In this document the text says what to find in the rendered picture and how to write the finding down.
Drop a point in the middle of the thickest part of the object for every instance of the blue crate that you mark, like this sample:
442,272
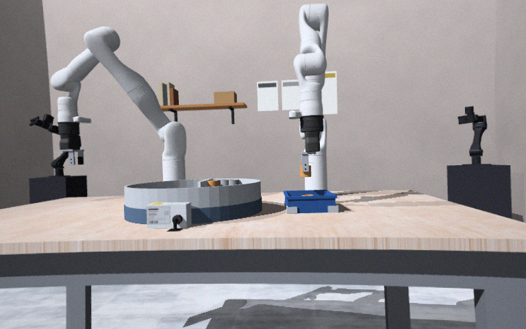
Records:
310,204

